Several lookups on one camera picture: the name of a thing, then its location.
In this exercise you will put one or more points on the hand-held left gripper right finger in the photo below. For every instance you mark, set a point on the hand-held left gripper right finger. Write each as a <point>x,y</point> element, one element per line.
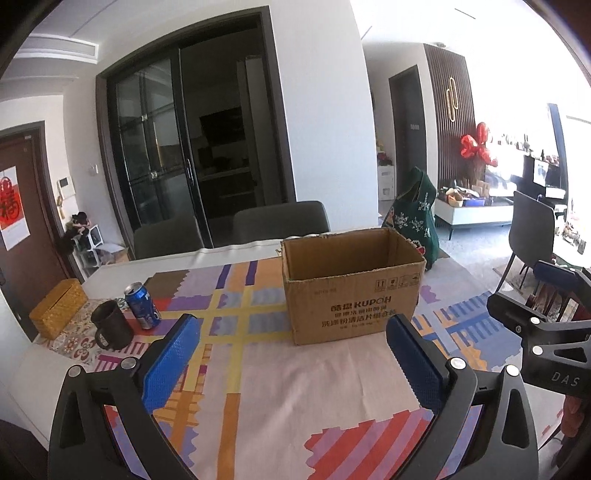
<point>415,364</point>

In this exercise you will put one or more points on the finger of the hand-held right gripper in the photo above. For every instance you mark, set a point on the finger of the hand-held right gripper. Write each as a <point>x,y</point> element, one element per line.
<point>508,309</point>
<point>556,271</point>

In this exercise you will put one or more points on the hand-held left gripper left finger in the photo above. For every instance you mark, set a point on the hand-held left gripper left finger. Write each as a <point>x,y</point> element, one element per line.
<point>171,364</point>

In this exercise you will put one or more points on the brown cardboard box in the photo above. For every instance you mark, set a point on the brown cardboard box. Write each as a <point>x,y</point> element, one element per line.
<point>351,300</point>

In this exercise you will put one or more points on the grey chair with thin legs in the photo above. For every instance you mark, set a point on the grey chair with thin legs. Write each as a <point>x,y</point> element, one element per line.
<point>531,230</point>

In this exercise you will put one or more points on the brown wooden chair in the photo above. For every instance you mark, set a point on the brown wooden chair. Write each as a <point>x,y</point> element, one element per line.
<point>572,415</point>

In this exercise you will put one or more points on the blue drink can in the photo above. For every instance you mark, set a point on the blue drink can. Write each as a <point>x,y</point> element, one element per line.
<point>142,307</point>

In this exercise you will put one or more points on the dark brown mug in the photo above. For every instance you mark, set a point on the dark brown mug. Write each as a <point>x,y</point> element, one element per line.
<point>113,327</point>

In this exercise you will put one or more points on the floral patterned placemat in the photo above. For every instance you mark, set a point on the floral patterned placemat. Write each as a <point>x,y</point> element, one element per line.
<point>78,344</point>

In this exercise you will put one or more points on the white low cabinet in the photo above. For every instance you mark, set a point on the white low cabinet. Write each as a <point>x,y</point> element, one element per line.
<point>475,217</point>

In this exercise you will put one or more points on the colourful patterned tablecloth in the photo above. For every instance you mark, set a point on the colourful patterned tablecloth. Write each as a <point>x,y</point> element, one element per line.
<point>277,392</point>

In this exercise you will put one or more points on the pile of small boxes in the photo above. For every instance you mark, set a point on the pile of small boxes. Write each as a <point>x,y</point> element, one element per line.
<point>461,196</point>

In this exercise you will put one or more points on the yellow woven box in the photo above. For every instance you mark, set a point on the yellow woven box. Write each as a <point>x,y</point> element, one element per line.
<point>57,309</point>

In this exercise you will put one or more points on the narrow grey dining chair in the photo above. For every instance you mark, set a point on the narrow grey dining chair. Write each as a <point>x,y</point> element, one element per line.
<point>168,237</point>

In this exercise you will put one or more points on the green knitted snowflake bag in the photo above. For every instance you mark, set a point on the green knitted snowflake bag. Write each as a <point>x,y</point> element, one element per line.
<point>415,221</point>

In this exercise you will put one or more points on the white low shelf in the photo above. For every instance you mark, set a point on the white low shelf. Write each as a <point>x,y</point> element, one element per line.
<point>92,244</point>

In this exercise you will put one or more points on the red foil balloon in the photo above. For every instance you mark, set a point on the red foil balloon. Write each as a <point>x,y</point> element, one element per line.
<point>478,145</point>

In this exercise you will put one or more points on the brown entrance door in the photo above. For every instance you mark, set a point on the brown entrance door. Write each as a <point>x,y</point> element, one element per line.
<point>32,272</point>

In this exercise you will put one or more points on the dark plush toy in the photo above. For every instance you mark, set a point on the dark plush toy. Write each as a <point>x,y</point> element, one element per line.
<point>74,228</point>

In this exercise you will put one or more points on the white shelf with toys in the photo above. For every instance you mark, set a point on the white shelf with toys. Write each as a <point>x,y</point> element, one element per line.
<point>385,180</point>

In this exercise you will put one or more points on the wide grey dining chair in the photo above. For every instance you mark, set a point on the wide grey dining chair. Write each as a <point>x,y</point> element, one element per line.
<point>281,221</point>

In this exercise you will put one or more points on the dark interior door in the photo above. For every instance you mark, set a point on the dark interior door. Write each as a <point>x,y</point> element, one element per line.
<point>408,138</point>

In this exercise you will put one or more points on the red and white door poster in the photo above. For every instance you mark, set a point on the red and white door poster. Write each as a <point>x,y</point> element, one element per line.
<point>11,207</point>

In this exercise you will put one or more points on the black framed glass sliding door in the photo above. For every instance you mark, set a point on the black framed glass sliding door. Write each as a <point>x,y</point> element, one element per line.
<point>161,138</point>

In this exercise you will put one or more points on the gold wall decoration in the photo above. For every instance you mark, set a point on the gold wall decoration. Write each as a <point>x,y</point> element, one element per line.
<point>451,99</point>

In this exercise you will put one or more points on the white wall intercom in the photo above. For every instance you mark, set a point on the white wall intercom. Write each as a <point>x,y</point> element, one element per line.
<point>65,188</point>

